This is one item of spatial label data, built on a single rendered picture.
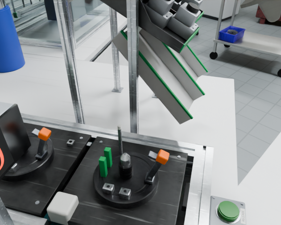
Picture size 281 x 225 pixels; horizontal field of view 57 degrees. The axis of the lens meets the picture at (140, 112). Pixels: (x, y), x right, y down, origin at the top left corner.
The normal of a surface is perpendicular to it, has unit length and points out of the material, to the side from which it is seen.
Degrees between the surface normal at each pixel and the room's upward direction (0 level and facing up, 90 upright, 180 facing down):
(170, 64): 90
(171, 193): 0
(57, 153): 0
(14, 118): 90
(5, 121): 90
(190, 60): 90
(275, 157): 0
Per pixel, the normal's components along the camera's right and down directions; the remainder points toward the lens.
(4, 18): 0.90, 0.26
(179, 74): -0.43, 0.53
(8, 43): 0.75, 0.39
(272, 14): -0.15, 0.48
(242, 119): 0.00, -0.81
